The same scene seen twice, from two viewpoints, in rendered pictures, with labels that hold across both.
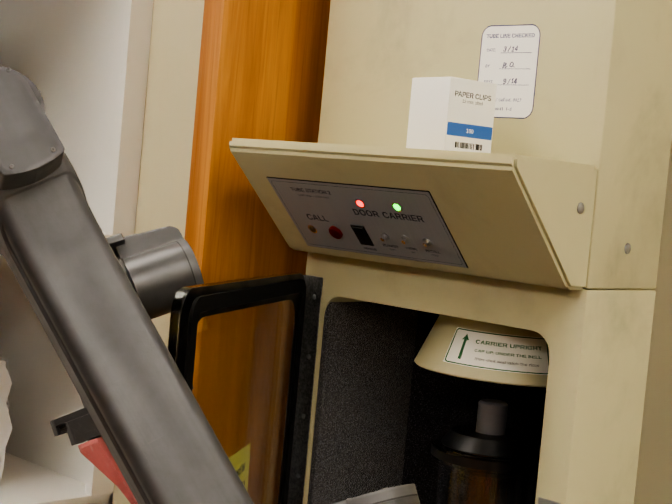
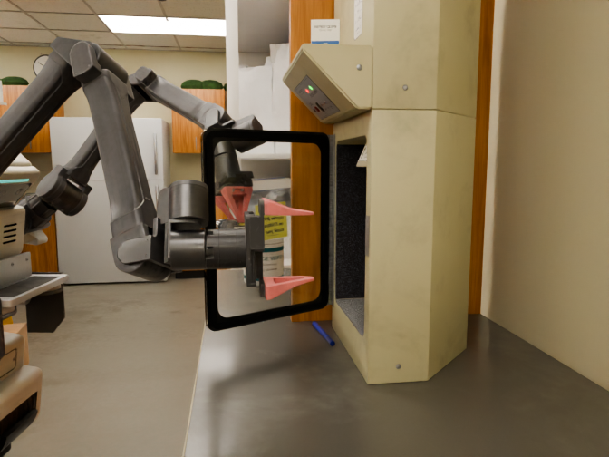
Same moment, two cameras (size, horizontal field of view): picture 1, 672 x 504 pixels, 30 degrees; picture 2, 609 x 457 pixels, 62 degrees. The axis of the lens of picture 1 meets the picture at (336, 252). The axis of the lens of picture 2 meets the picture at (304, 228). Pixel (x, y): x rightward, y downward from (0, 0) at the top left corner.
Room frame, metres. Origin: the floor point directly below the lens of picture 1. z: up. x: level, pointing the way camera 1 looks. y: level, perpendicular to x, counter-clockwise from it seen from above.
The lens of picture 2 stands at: (0.28, -0.64, 1.32)
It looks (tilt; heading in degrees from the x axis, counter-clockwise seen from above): 7 degrees down; 38
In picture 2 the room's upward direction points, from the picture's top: straight up
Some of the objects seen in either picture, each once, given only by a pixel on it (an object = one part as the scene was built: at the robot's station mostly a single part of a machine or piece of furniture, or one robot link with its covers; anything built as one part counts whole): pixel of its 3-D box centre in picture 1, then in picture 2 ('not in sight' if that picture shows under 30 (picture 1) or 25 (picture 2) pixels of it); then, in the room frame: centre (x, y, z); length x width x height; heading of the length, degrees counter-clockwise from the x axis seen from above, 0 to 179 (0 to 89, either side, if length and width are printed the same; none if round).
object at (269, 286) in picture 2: not in sight; (282, 270); (0.83, -0.16, 1.17); 0.09 x 0.07 x 0.07; 137
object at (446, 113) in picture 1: (451, 117); (325, 40); (1.04, -0.08, 1.54); 0.05 x 0.05 x 0.06; 35
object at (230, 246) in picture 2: not in sight; (232, 248); (0.78, -0.11, 1.20); 0.07 x 0.07 x 0.10; 47
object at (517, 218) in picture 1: (396, 209); (320, 90); (1.07, -0.05, 1.46); 0.32 x 0.12 x 0.10; 47
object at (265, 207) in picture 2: not in sight; (281, 223); (0.83, -0.16, 1.24); 0.09 x 0.07 x 0.07; 137
